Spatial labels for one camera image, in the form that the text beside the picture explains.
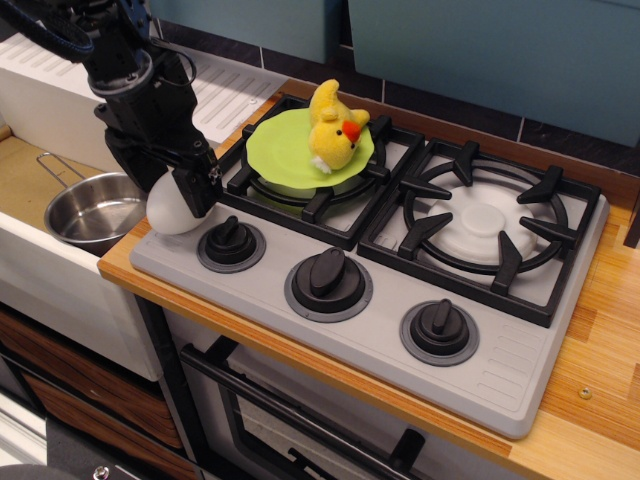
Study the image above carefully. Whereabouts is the small steel pot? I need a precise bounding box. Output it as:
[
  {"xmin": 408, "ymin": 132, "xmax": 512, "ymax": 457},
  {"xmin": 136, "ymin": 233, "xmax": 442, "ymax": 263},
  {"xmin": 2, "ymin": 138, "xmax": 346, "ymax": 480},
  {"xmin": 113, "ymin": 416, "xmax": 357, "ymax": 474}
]
[{"xmin": 36, "ymin": 152, "xmax": 148, "ymax": 257}]

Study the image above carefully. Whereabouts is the white toy sink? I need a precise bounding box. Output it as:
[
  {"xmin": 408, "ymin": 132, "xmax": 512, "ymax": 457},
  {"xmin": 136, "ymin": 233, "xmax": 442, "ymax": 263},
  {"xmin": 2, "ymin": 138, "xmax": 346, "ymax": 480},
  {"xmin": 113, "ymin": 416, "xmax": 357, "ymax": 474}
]
[{"xmin": 0, "ymin": 11, "xmax": 291, "ymax": 383}]

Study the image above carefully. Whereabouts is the middle black stove knob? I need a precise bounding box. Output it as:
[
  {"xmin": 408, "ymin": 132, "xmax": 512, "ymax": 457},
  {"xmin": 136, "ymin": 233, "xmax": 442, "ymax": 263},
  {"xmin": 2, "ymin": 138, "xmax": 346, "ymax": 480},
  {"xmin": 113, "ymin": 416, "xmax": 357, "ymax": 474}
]
[{"xmin": 284, "ymin": 247, "xmax": 373, "ymax": 323}]

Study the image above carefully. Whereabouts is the right black burner grate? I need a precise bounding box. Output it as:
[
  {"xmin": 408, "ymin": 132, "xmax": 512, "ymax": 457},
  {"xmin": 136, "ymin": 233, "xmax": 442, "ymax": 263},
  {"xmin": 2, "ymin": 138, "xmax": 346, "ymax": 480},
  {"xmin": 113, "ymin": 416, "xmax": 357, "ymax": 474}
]
[{"xmin": 358, "ymin": 139, "xmax": 608, "ymax": 327}]

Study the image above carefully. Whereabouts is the white egg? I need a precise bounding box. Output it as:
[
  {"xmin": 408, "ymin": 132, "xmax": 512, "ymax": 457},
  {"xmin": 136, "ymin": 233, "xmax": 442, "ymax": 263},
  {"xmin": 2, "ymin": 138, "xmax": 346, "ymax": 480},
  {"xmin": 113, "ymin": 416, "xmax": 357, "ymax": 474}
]
[{"xmin": 146, "ymin": 171, "xmax": 213, "ymax": 235}]

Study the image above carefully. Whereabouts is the wooden drawer front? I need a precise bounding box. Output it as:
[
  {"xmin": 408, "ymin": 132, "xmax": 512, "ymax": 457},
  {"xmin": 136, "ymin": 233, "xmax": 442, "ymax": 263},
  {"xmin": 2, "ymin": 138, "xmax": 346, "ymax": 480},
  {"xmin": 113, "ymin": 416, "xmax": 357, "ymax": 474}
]
[{"xmin": 1, "ymin": 305, "xmax": 197, "ymax": 479}]

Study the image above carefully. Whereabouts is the green plate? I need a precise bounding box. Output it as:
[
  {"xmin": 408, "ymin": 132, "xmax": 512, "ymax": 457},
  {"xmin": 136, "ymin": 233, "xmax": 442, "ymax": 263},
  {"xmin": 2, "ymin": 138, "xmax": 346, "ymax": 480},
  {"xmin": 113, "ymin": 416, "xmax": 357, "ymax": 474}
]
[{"xmin": 246, "ymin": 108, "xmax": 374, "ymax": 190}]

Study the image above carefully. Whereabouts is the left black stove knob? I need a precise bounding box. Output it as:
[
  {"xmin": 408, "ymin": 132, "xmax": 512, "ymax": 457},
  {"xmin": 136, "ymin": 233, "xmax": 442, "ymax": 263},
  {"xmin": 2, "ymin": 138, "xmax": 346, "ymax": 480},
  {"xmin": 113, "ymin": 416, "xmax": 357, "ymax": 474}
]
[{"xmin": 197, "ymin": 215, "xmax": 266, "ymax": 274}]

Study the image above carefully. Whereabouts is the left black burner grate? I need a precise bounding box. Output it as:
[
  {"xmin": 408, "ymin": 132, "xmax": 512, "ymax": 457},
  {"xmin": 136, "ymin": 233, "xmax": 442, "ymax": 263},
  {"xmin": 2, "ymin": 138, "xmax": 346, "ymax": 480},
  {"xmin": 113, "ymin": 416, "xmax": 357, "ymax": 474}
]
[{"xmin": 219, "ymin": 95, "xmax": 425, "ymax": 251}]

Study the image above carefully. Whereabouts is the grey toy stove top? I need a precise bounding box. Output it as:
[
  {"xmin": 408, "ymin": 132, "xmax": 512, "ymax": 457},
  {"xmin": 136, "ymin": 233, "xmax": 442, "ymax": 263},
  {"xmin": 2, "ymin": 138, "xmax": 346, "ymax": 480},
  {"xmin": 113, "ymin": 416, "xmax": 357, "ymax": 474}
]
[{"xmin": 128, "ymin": 89, "xmax": 611, "ymax": 441}]

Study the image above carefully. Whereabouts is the oven door with handle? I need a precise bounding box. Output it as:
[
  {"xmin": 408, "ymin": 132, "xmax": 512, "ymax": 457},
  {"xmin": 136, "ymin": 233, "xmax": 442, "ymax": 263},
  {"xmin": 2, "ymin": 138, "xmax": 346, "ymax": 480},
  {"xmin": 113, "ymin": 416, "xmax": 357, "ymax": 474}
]
[{"xmin": 179, "ymin": 337, "xmax": 509, "ymax": 479}]

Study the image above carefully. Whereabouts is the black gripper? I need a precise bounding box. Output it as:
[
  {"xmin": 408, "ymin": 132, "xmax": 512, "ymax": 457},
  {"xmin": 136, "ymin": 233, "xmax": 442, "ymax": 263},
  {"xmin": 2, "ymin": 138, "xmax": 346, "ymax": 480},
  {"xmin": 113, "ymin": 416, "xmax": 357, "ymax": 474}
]
[{"xmin": 93, "ymin": 47, "xmax": 222, "ymax": 218}]

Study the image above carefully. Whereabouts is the right black stove knob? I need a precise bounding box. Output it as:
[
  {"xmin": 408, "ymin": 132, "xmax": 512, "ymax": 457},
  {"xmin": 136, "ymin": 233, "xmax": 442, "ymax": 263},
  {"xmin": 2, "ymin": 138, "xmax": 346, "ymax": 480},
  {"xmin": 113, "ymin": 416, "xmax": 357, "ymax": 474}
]
[{"xmin": 400, "ymin": 299, "xmax": 480, "ymax": 367}]

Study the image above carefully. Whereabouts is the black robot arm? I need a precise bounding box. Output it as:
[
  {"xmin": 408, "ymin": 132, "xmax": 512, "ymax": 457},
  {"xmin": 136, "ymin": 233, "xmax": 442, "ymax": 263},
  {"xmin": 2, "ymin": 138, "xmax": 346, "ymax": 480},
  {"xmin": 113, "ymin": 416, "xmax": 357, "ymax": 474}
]
[{"xmin": 1, "ymin": 1, "xmax": 223, "ymax": 218}]

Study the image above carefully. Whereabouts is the black burner grate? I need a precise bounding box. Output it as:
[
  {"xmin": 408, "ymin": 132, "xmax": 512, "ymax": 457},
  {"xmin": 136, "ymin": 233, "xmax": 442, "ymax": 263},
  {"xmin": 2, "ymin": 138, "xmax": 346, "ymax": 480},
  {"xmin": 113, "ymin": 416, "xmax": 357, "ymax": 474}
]
[
  {"xmin": 358, "ymin": 139, "xmax": 608, "ymax": 327},
  {"xmin": 219, "ymin": 95, "xmax": 425, "ymax": 251}
]

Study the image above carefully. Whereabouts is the black stove knob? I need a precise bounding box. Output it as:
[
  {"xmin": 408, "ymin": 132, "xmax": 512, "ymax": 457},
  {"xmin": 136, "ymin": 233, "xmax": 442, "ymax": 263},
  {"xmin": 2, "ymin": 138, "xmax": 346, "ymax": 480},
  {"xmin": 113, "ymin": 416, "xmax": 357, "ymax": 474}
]
[
  {"xmin": 284, "ymin": 247, "xmax": 373, "ymax": 323},
  {"xmin": 400, "ymin": 299, "xmax": 480, "ymax": 367},
  {"xmin": 197, "ymin": 215, "xmax": 266, "ymax": 274}
]

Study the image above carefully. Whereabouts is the yellow stuffed duck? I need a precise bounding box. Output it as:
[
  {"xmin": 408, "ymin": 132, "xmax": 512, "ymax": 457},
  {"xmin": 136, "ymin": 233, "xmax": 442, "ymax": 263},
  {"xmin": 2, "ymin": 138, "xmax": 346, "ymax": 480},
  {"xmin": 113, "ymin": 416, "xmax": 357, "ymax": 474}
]
[{"xmin": 308, "ymin": 79, "xmax": 370, "ymax": 174}]

